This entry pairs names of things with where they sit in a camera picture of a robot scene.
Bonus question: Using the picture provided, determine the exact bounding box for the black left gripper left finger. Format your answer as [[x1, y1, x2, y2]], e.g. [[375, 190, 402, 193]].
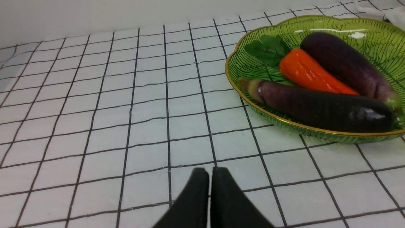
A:
[[153, 168, 209, 228]]

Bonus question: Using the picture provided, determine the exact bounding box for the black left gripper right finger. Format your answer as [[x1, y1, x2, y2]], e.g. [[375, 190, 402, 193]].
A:
[[210, 167, 274, 228]]

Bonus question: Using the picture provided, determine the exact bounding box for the white grid tablecloth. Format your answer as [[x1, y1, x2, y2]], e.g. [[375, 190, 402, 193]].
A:
[[0, 0, 404, 228]]

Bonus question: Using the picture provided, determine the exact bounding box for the front purple eggplant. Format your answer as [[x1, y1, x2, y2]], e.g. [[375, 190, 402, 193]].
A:
[[237, 77, 394, 133]]

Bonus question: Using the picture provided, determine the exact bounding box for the purple eggplant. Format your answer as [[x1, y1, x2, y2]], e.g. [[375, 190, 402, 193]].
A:
[[300, 32, 403, 112], [237, 77, 394, 133]]

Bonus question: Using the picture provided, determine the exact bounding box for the orange carrot with leaves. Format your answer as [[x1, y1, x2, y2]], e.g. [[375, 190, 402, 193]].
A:
[[244, 35, 360, 96]]

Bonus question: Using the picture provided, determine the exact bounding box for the rear purple eggplant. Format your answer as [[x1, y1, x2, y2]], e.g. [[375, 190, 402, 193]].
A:
[[300, 32, 403, 112]]

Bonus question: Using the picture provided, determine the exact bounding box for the green glass leaf plate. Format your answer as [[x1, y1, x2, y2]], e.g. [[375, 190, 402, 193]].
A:
[[225, 15, 405, 144]]

